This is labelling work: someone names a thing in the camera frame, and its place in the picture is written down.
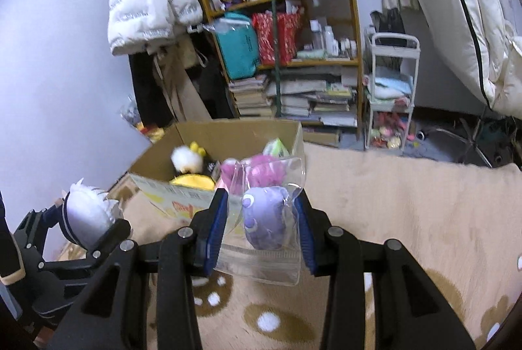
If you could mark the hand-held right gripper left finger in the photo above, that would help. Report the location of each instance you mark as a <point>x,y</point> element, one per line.
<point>214,227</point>

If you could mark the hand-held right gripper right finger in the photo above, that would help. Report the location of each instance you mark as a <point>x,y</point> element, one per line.
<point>304,236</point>

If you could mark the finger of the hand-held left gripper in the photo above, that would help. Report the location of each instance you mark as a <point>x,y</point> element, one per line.
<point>47,215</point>
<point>110,238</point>

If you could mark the plush doll with dark outfit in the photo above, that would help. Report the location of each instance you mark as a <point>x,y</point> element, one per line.
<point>87,215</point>

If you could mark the purple plush toy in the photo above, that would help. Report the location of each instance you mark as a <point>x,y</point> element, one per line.
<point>265,219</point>

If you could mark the clear plastic bag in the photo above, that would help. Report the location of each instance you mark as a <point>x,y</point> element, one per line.
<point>265,264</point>

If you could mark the yellow plush toy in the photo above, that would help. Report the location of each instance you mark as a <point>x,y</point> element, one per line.
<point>193,181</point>

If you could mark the pink swirl plush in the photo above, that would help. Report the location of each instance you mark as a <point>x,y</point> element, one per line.
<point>228,170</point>

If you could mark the black tissue pack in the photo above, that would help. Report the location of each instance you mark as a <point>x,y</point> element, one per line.
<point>211,168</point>

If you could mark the white plush duck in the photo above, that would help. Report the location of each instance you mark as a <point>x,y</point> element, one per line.
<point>181,158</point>

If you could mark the pink plush toy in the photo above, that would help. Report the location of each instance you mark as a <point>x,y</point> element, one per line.
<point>265,166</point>

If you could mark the printed cardboard box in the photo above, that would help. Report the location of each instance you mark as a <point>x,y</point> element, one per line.
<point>228,138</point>

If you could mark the green tissue pack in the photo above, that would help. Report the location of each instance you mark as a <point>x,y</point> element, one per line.
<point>276,148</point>

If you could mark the beige printed blanket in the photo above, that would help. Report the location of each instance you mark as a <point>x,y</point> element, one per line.
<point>387,203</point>

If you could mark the pile of snack bags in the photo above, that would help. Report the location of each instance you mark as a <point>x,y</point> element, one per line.
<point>142,125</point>

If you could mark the stack of books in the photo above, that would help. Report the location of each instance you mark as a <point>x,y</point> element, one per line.
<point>301,97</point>

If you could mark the beige coat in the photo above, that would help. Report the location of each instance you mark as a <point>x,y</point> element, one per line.
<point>183,89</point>

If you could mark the black coat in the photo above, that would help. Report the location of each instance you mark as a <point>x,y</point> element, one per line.
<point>149,89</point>

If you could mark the teal bag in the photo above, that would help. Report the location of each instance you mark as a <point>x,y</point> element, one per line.
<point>236,48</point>

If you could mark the metal stand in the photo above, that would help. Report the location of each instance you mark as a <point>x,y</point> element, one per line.
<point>461,138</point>

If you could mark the green pole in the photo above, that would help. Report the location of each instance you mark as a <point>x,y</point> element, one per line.
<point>274,48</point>

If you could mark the group of cosmetic bottles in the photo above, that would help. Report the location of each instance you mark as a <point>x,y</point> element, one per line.
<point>330,42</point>

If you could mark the red gift bag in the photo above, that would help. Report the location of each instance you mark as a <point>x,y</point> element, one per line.
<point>277,38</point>

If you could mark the white utility cart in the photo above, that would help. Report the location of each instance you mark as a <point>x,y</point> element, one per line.
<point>391,48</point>

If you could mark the yellow wooden shelf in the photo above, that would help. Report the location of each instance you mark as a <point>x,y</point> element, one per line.
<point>354,28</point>

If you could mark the white duvet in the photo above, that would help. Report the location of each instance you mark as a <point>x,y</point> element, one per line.
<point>456,7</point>

